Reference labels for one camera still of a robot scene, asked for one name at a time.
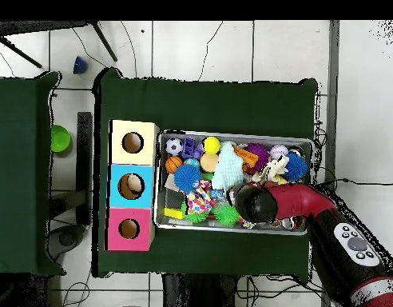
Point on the black and white soccer ball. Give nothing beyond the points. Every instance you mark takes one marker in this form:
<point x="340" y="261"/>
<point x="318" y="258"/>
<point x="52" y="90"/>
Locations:
<point x="174" y="146"/>

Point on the green bowl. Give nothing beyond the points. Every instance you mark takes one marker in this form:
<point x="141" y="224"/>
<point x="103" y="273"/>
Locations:
<point x="60" y="138"/>

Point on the black stand with legs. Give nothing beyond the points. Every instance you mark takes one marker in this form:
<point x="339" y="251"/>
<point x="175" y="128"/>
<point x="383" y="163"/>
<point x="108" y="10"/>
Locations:
<point x="24" y="26"/>

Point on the blue bowl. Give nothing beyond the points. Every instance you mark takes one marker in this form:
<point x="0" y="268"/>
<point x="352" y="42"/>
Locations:
<point x="80" y="66"/>

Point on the mint green knitted cloth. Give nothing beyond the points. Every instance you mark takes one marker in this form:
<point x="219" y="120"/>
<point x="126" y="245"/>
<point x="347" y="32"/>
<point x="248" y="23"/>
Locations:
<point x="228" y="169"/>

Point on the white baseball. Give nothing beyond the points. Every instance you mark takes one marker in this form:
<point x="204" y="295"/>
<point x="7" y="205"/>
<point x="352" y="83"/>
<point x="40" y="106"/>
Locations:
<point x="278" y="152"/>

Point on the green fuzzy ball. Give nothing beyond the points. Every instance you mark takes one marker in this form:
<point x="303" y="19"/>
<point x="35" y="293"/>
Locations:
<point x="227" y="215"/>

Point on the shallow clear mesh bin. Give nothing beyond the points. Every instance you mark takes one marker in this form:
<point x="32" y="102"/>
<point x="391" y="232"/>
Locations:
<point x="171" y="224"/>

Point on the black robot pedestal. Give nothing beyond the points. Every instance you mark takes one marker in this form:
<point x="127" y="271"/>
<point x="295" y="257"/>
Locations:
<point x="196" y="294"/>

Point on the grey rounded base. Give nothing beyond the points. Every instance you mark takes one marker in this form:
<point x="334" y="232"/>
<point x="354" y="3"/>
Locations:
<point x="67" y="238"/>

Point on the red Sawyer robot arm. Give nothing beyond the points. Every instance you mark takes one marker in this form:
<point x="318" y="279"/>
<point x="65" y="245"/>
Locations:
<point x="298" y="200"/>

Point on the dark green table cloth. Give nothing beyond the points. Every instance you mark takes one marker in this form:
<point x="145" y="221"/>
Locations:
<point x="17" y="176"/>
<point x="199" y="105"/>

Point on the blue fuzzy ball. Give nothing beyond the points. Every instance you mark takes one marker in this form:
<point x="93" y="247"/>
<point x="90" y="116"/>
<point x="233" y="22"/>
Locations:
<point x="296" y="166"/>
<point x="187" y="178"/>

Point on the orange plastic block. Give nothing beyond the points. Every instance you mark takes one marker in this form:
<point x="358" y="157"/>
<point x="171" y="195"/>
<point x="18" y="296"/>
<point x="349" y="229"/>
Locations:
<point x="247" y="156"/>

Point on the purple spiky ball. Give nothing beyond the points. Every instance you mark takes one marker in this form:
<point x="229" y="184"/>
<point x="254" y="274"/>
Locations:
<point x="260" y="153"/>

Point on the wooden box with three holes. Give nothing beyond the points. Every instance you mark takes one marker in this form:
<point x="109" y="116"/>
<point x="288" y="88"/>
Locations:
<point x="118" y="195"/>

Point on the black upright panel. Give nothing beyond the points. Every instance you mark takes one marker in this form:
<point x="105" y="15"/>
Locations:
<point x="84" y="160"/>

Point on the small orange basketball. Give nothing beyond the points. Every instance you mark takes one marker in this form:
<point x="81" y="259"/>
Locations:
<point x="173" y="164"/>

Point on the yellow ball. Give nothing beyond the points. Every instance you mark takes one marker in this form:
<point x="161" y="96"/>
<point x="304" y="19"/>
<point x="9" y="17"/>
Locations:
<point x="211" y="145"/>

